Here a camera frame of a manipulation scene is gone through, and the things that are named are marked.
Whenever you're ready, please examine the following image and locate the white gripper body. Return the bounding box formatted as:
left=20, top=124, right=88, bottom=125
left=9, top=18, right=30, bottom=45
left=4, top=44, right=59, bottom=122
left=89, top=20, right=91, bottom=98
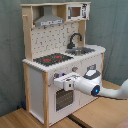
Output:
left=54, top=75, right=78, bottom=91

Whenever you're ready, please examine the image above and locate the red stove knob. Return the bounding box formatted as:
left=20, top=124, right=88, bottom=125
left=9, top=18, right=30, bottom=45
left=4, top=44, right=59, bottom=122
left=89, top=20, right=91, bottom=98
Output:
left=54, top=73, right=60, bottom=79
left=72, top=66, right=78, bottom=72

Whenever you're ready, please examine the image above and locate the white oven door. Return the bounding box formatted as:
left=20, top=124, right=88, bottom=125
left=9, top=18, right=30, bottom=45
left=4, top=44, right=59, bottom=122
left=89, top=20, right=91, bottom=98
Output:
left=49, top=79, right=79, bottom=125

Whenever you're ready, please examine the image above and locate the white toy microwave door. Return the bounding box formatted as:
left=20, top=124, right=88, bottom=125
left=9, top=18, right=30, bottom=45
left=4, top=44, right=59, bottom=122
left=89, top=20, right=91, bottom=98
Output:
left=66, top=3, right=90, bottom=21

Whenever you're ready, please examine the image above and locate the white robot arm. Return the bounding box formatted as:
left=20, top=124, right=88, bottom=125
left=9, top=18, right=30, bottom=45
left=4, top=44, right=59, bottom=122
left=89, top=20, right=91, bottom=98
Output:
left=54, top=70, right=128, bottom=100

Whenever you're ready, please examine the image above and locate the wooden toy kitchen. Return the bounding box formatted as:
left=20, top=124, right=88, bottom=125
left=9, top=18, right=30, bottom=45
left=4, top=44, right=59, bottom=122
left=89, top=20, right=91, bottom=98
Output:
left=22, top=2, right=105, bottom=128

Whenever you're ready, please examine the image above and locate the white cabinet door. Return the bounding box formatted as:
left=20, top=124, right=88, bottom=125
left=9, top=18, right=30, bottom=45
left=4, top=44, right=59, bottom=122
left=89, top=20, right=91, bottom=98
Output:
left=79, top=55, right=102, bottom=106

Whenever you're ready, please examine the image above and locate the black toy stovetop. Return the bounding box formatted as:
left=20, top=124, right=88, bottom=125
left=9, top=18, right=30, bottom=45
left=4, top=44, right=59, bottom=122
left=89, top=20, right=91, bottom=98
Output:
left=34, top=53, right=71, bottom=67

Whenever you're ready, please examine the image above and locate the grey toy sink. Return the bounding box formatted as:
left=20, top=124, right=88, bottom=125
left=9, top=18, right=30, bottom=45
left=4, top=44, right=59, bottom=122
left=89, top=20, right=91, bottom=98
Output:
left=66, top=47, right=94, bottom=56

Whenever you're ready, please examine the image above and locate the black toy faucet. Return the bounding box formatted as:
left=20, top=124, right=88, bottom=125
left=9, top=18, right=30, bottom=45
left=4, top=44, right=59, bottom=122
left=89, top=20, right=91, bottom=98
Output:
left=66, top=32, right=83, bottom=50

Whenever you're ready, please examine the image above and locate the grey range hood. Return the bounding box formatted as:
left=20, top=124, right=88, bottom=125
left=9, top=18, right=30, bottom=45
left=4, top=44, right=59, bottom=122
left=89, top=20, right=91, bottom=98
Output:
left=35, top=6, right=64, bottom=27

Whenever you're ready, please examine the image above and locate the grey fabric backdrop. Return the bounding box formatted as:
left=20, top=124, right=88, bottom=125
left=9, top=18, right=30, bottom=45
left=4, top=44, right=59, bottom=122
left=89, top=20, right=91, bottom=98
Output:
left=0, top=0, right=128, bottom=117

